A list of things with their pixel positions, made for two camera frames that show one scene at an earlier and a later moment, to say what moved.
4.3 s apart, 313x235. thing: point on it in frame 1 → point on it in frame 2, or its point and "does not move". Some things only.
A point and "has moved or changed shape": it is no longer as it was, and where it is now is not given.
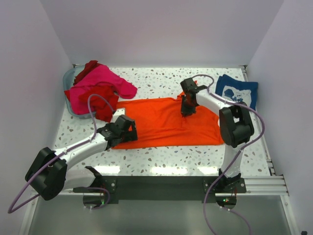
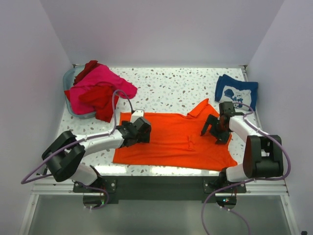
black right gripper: x=185 y=111 → x=222 y=138
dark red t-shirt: x=88 y=66 does not move
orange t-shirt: x=160 y=122 has moved or changed shape
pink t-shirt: x=99 y=75 does not move
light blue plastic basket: x=68 y=80 does not move
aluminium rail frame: x=262 y=186 does not move
